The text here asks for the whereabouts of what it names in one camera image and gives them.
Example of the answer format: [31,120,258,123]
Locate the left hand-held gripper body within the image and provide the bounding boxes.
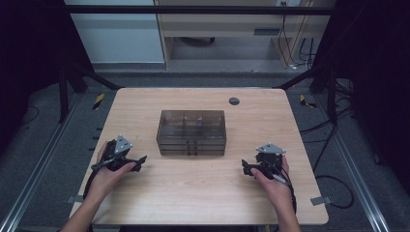
[102,134,136,172]

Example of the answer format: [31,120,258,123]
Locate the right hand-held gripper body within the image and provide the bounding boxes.
[254,142,287,180]

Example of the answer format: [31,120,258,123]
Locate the clear plastic compartment organizer box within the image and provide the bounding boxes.
[159,149,226,157]

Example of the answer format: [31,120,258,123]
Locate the smoked transparent drawer box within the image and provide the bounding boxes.
[156,109,227,157]

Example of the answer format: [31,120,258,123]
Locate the person's right hand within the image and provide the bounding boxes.
[249,156,293,208]

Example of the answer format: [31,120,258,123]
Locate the person's left hand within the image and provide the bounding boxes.
[85,141,138,200]

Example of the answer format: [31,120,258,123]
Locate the yellow black striped tape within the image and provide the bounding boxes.
[299,94,319,109]
[92,93,106,111]

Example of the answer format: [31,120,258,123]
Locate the black metal stand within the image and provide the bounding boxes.
[57,61,123,125]
[273,60,340,125]

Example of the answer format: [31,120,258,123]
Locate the white cabinet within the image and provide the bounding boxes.
[63,0,166,65]

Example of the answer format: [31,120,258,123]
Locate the dark curtain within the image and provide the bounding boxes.
[0,0,95,153]
[312,0,410,188]

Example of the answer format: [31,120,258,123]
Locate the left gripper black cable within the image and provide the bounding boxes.
[82,158,114,200]

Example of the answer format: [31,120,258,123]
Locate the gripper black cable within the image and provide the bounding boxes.
[272,173,298,215]
[82,158,114,200]

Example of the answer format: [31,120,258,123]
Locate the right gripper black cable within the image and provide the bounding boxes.
[272,173,298,215]

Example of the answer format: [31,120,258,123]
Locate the black floor cables bundle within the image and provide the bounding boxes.
[299,78,356,173]

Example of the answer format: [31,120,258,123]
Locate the grey metal table bracket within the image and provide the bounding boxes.
[309,195,334,207]
[66,194,84,205]

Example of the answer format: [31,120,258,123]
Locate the aluminium floor rail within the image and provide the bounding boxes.
[312,95,394,232]
[0,93,83,232]

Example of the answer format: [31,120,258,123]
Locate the black looped floor cable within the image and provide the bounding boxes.
[313,174,356,210]

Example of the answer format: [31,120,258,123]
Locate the hanging desk cables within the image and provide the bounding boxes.
[276,0,319,71]

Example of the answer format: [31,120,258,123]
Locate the black horizontal frame bar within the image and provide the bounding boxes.
[63,5,337,16]

